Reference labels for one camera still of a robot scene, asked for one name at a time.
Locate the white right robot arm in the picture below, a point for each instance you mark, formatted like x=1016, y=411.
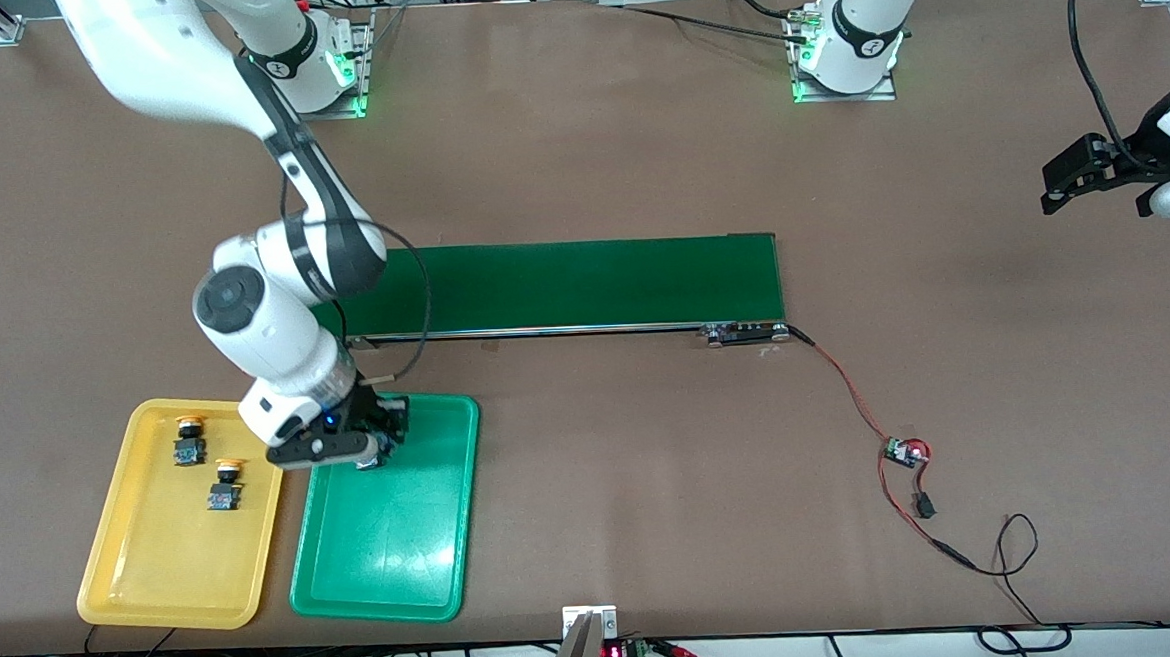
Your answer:
x=243, y=306

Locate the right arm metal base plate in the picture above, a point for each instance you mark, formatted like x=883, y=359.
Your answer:
x=333, y=113

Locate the green conveyor belt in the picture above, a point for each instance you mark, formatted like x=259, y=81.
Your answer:
x=593, y=283

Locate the small green circuit board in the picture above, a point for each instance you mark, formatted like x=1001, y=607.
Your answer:
x=902, y=451

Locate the yellow plastic tray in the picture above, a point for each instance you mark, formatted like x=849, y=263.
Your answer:
x=157, y=561

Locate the yellow push button switch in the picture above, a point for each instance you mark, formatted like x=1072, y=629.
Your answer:
x=222, y=498
x=189, y=452

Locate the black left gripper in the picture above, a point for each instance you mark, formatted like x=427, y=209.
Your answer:
x=1123, y=163

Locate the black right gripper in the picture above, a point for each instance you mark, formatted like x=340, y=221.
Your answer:
x=370, y=412

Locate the green plastic tray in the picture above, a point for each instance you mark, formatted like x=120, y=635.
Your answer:
x=396, y=549

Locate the green push button switch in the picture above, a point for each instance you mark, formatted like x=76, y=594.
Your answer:
x=372, y=459

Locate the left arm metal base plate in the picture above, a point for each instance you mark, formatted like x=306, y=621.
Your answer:
x=873, y=96

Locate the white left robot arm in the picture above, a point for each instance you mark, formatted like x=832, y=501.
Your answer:
x=864, y=13

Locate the red digit display module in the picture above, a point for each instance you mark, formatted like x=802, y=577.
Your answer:
x=614, y=654

